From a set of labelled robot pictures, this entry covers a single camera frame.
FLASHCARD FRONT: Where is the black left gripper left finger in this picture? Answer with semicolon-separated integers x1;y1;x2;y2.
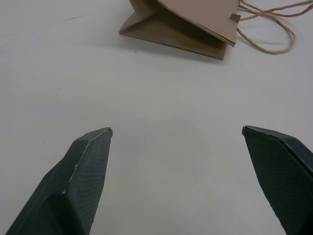
5;127;113;235

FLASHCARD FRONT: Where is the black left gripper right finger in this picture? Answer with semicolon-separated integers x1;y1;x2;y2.
242;125;313;235

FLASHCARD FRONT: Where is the brown paper bag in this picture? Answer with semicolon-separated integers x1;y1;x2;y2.
118;0;313;61

